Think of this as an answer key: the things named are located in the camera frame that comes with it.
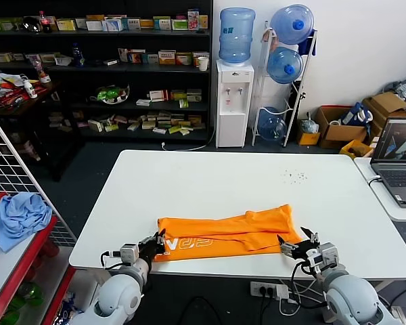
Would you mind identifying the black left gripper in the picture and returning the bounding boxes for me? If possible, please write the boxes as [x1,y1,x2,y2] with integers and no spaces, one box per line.
[137,229,167,262]

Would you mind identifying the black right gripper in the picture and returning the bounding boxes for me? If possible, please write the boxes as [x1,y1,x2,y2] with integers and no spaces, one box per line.
[276,226,320,263]

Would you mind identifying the orange t-shirt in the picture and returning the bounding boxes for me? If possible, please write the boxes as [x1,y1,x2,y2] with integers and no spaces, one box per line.
[154,203,304,263]

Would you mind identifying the large white table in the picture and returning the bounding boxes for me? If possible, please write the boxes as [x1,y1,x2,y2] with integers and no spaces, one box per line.
[68,149,406,282]

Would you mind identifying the small white side table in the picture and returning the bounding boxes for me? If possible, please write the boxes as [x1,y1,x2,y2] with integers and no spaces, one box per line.
[353,156,406,223]

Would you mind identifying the small yellow box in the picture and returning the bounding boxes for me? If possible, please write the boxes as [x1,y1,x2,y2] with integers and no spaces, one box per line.
[296,128,321,146]

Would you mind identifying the red bottle pack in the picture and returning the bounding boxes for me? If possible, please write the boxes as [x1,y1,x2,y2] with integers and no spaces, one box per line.
[37,236,60,268]

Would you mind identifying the blue and white packets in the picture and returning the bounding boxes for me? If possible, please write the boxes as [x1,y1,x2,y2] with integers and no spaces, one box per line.
[52,290,85,325]

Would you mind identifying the yellow plastic bin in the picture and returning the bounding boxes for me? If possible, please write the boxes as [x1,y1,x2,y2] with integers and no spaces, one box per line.
[339,139,375,160]

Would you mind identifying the open brown cardboard box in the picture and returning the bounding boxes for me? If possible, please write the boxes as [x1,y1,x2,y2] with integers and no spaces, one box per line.
[316,105,368,150]

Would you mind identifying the clear plastic bag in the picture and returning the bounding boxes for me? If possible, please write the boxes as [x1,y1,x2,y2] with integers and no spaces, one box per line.
[299,113,321,135]

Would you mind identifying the white floor power strip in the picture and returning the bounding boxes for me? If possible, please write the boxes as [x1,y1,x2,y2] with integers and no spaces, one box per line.
[390,305,406,322]

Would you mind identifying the grey open laptop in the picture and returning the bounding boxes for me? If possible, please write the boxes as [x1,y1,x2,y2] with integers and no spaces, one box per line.
[370,117,406,209]

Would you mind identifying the blue water jug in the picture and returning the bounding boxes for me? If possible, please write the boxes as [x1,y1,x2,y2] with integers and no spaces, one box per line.
[218,7,257,67]
[257,106,288,142]
[269,3,315,45]
[266,46,305,85]

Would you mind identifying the white metal jug rack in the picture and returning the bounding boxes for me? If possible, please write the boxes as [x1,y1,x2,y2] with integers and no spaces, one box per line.
[251,20,319,148]

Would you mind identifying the crumpled light blue cloth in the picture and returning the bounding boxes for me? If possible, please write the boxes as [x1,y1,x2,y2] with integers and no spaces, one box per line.
[0,192,54,253]

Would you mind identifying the green bottle pack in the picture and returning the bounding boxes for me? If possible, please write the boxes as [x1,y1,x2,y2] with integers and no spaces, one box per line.
[0,280,45,325]

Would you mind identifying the blue shopping bag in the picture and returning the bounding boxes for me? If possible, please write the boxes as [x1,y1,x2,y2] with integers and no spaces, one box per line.
[340,102,375,127]

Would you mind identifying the white box red stripe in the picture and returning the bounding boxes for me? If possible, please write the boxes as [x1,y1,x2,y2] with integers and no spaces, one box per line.
[149,89,170,102]

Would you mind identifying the red and white rack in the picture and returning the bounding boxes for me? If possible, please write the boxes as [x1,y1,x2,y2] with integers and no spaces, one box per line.
[0,216,102,325]

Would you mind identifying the bowl of green snack packs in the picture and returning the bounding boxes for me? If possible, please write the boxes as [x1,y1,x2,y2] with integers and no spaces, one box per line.
[89,84,131,106]

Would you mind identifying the white water dispenser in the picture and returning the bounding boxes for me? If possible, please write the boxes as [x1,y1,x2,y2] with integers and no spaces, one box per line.
[215,59,255,149]

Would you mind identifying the closed brown cardboard box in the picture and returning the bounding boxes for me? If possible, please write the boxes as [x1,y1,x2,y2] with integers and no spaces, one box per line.
[362,91,406,119]

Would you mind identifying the orange and white medicine box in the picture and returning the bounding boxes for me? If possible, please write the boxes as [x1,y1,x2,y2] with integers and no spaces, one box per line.
[158,49,177,65]

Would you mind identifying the red and blue medicine box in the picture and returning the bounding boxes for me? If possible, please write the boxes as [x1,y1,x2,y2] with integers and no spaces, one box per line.
[127,50,146,64]

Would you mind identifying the white bottle green label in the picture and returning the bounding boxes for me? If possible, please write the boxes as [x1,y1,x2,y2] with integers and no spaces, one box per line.
[22,77,39,100]

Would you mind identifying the dark blue hanging cloth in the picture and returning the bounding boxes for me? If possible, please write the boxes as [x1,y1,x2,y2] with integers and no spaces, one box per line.
[297,28,318,57]

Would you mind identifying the blue plastic bottle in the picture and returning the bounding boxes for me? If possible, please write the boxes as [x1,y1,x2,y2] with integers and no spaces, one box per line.
[70,43,85,67]

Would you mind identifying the clear bottle pink label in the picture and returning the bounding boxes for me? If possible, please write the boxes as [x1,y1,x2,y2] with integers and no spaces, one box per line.
[32,59,52,84]

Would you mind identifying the black shelf unit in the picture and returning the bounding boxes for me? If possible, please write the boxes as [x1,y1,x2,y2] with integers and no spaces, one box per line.
[0,0,214,143]

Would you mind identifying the pile of colourful packets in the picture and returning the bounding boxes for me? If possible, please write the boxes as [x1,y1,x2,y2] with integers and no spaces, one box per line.
[0,70,51,109]

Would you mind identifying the green and white medicine box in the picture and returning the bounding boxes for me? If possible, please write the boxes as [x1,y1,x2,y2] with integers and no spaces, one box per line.
[153,16,173,30]

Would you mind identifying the blue and white medicine box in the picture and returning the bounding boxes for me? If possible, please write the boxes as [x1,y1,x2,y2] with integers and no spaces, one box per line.
[103,16,126,32]

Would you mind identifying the tall pink and blue box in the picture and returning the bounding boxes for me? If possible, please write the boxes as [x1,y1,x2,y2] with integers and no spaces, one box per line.
[187,9,200,30]

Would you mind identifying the yellow and white medicine box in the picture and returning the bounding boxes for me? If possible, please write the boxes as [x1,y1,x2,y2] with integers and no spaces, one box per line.
[55,18,78,32]

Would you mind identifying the cola bottle red cap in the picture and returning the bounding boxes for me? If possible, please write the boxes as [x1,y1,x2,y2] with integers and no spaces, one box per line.
[39,9,54,34]

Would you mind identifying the shiny black helmet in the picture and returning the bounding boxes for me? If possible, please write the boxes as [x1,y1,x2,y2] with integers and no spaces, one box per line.
[22,16,41,34]

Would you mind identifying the large green medicine box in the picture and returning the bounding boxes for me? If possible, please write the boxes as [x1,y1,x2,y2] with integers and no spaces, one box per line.
[0,17,23,32]

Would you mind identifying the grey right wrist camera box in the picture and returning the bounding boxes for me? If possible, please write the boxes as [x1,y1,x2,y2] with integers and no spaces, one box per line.
[316,242,339,268]

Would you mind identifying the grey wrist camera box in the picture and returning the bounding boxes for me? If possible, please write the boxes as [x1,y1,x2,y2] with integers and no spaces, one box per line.
[120,242,139,263]
[316,242,339,268]

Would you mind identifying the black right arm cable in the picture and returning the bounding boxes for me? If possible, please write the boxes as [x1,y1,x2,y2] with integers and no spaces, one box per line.
[290,259,329,309]

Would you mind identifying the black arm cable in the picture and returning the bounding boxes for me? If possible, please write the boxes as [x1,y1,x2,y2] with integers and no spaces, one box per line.
[290,259,329,309]
[100,250,122,270]

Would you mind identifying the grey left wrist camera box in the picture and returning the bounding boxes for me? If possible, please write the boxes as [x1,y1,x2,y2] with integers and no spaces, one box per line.
[120,242,139,263]

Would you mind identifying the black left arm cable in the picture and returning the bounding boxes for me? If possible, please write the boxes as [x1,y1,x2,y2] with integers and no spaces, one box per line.
[100,250,122,270]

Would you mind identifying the white charger cable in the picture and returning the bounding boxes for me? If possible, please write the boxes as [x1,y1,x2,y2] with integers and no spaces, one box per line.
[277,280,322,316]

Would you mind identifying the black power cord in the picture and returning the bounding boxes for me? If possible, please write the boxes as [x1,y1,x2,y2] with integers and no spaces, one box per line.
[258,287,273,325]

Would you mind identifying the black floor cable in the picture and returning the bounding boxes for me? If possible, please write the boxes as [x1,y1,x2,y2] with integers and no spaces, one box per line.
[181,296,224,325]

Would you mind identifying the white dispenser power cable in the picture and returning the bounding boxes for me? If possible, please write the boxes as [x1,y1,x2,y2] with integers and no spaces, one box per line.
[161,127,217,152]

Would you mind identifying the white wire grid panel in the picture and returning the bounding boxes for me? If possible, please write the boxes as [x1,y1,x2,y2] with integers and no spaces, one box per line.
[0,106,77,248]

